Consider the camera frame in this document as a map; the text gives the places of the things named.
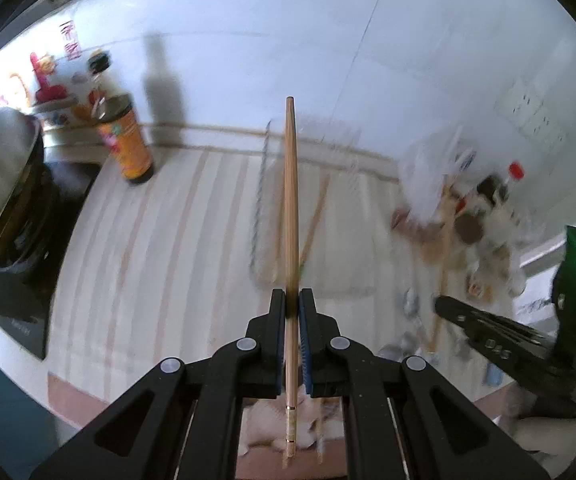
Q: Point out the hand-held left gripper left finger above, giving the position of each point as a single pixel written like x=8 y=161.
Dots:
x=280 y=345

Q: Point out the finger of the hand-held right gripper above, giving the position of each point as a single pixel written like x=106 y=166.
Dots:
x=493 y=352
x=488 y=317

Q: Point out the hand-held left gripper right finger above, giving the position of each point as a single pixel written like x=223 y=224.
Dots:
x=307 y=345

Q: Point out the clear plastic utensil tray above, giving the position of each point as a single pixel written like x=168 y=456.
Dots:
x=263 y=185

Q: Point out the brown-capped clear jar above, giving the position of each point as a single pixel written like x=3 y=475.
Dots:
x=469 y=230

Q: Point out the red-capped dark sauce bottle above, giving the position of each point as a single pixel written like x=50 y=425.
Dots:
x=500 y=187

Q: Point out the striped cat mat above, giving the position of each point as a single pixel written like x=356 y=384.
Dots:
x=167 y=260

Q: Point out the white plastic bag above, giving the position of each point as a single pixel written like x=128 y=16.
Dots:
x=428 y=180

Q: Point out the black gas stove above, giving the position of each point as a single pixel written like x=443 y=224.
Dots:
x=62 y=220

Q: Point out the dark soy sauce bottle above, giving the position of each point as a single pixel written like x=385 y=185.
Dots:
x=127 y=145

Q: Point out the blue kitchen cabinet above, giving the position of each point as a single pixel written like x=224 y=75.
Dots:
x=7 y=435

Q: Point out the steel pot lid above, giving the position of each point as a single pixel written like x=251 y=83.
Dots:
x=2 y=175

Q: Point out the white wall socket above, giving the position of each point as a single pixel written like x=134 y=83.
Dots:
x=515 y=100
x=535 y=121
x=553 y=140

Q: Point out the colourful wall stickers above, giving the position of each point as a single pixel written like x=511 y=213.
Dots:
x=42 y=70

